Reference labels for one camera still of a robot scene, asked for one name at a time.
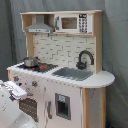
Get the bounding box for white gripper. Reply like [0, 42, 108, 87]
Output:
[5, 81, 27, 100]

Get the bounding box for small metal pot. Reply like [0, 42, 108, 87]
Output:
[23, 57, 39, 67]

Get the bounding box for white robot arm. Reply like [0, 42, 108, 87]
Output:
[0, 80, 37, 128]

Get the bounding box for wooden toy kitchen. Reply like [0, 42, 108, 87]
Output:
[8, 10, 115, 128]

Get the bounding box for left red stove knob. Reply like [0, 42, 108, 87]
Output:
[12, 75, 20, 83]

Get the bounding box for red stove knob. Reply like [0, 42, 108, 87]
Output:
[32, 81, 37, 87]
[12, 75, 20, 83]

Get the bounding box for toy oven door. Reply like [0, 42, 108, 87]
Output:
[19, 93, 38, 122]

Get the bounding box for right red stove knob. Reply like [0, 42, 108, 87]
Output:
[32, 81, 37, 87]

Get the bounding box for black stovetop red burners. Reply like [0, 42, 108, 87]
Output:
[20, 62, 56, 73]

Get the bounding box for grey toy sink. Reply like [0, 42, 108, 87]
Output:
[52, 67, 92, 81]

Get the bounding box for grey range hood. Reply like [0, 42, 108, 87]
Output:
[25, 14, 54, 34]

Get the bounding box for black toy faucet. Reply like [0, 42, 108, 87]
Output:
[75, 49, 95, 71]

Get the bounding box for white toy microwave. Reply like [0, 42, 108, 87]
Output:
[55, 14, 92, 33]

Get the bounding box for grey cupboard door handle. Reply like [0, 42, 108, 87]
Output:
[47, 101, 52, 119]

